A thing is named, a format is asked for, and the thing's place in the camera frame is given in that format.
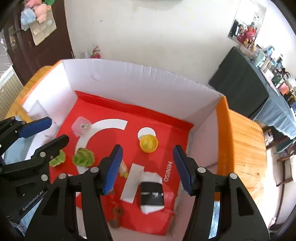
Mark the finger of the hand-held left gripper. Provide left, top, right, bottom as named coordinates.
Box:
left=0, top=135, right=69, bottom=183
left=0, top=116, right=52, bottom=153

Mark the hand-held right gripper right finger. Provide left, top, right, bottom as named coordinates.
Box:
left=172, top=145, right=270, bottom=241

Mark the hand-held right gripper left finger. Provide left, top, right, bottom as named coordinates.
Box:
left=24, top=144, right=123, bottom=241

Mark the green knitted bundle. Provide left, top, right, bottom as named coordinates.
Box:
left=49, top=149, right=66, bottom=167

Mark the small clear plastic box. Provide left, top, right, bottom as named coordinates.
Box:
left=71, top=116, right=91, bottom=135

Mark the yellow plastic cup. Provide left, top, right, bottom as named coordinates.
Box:
left=139, top=136, right=159, bottom=154

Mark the orange cardboard box red inside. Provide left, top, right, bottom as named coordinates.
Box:
left=21, top=59, right=229, bottom=235

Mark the green yarn ball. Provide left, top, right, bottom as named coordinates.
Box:
left=72, top=148, right=95, bottom=167

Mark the black and white roll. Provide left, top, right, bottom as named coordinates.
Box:
left=138, top=171, right=165, bottom=214

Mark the dark wooden door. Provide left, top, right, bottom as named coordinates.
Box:
left=0, top=0, right=74, bottom=86

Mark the red fire extinguisher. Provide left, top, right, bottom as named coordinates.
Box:
left=90, top=46, right=101, bottom=59

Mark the grey paper poster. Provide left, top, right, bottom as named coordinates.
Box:
left=30, top=16, right=57, bottom=46

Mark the dark cloth covered table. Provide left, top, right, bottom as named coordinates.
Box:
left=208, top=46, right=270, bottom=120

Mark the wooden chair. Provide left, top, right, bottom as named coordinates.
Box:
left=276, top=154, right=296, bottom=187

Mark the pale blue plush toy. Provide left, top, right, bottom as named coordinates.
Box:
left=20, top=7, right=37, bottom=30

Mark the table with blue cloth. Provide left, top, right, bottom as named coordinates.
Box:
left=253, top=60, right=296, bottom=153

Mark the pink plush toy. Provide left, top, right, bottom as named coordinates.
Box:
left=24, top=0, right=51, bottom=24

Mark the row of bottles and jars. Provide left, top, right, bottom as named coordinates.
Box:
left=240, top=43, right=296, bottom=105

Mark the magenta plush toy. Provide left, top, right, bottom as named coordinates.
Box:
left=236, top=26, right=258, bottom=45

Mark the wall mirror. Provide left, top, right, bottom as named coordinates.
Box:
left=227, top=0, right=267, bottom=43

